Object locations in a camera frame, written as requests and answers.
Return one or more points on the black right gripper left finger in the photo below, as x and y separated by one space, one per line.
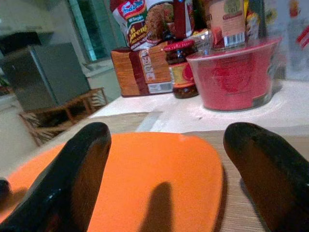
60 193

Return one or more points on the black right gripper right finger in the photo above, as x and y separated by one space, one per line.
277 183

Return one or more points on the orange plastic plate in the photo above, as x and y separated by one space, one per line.
157 164

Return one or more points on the beige linen table cloth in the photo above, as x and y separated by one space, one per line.
125 120
236 212

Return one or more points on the wooden slatted shelf rack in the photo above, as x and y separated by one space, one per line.
79 106

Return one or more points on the red instant noodle bowl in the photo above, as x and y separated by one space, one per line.
234 79

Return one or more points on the white counter cabinet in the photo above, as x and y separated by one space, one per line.
181 113

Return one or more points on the dark boxy appliance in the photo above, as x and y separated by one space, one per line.
43 75

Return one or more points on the brown biscuit packet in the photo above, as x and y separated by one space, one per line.
135 72

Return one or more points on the sauce jar with red lid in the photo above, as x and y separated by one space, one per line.
181 77

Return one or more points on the white printed carton box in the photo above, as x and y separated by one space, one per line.
294 36

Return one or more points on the yellow snack packet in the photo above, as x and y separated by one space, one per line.
252 19

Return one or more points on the brown tin with barcode label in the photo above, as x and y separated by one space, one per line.
227 24

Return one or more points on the glass balcony door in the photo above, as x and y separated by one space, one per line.
96 29

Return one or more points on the instant noodle packet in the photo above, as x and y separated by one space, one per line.
137 26

